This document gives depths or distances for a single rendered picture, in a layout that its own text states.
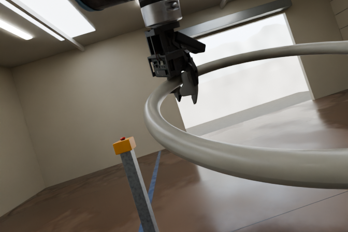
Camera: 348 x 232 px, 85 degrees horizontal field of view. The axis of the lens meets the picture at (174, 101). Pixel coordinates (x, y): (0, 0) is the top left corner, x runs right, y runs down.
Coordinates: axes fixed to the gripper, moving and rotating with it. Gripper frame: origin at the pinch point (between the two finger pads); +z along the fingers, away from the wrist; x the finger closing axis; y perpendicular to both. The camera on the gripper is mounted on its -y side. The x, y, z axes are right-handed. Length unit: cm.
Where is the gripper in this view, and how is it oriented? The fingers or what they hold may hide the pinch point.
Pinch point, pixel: (187, 97)
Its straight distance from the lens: 54.3
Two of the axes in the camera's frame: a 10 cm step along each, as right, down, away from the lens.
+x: 6.7, 1.0, -7.3
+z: 2.3, 9.1, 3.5
